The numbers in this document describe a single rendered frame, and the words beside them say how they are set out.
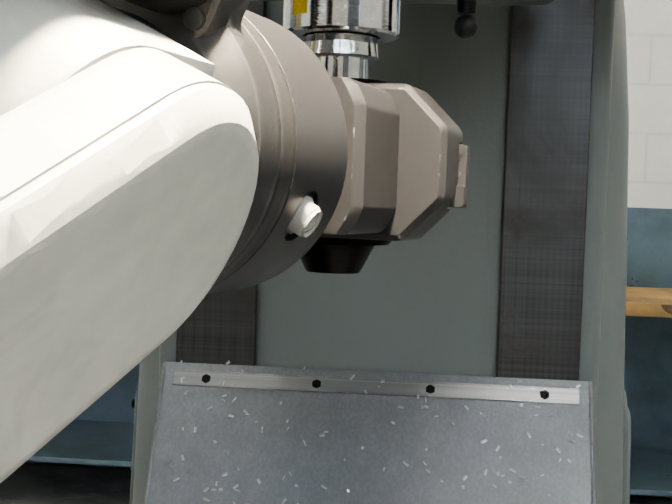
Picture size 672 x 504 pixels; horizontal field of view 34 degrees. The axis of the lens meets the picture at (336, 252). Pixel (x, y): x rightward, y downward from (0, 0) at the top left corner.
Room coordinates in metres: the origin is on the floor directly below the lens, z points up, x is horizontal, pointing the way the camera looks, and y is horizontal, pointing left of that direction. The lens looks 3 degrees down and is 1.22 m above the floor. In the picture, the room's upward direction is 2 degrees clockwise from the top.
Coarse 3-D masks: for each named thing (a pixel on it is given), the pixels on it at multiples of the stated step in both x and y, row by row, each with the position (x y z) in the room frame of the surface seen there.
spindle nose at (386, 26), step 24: (288, 0) 0.44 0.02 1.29; (312, 0) 0.43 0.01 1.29; (336, 0) 0.43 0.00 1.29; (360, 0) 0.43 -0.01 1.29; (384, 0) 0.44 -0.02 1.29; (288, 24) 0.44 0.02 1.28; (312, 24) 0.43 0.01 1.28; (336, 24) 0.43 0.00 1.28; (360, 24) 0.43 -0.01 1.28; (384, 24) 0.44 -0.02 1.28
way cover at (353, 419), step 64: (192, 384) 0.82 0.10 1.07; (256, 384) 0.82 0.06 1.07; (320, 384) 0.82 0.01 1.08; (384, 384) 0.81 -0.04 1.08; (448, 384) 0.81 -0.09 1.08; (512, 384) 0.81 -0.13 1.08; (576, 384) 0.81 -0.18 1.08; (192, 448) 0.80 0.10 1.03; (256, 448) 0.80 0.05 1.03; (320, 448) 0.80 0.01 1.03; (384, 448) 0.79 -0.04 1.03; (448, 448) 0.79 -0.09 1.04; (512, 448) 0.79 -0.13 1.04; (576, 448) 0.78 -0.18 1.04
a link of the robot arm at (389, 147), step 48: (288, 48) 0.32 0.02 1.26; (336, 96) 0.33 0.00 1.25; (384, 96) 0.38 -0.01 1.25; (336, 144) 0.33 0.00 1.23; (384, 144) 0.37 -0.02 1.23; (432, 144) 0.38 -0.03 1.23; (288, 192) 0.30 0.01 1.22; (336, 192) 0.33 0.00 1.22; (384, 192) 0.37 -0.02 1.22; (432, 192) 0.38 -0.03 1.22; (288, 240) 0.32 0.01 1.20; (240, 288) 0.34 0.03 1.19
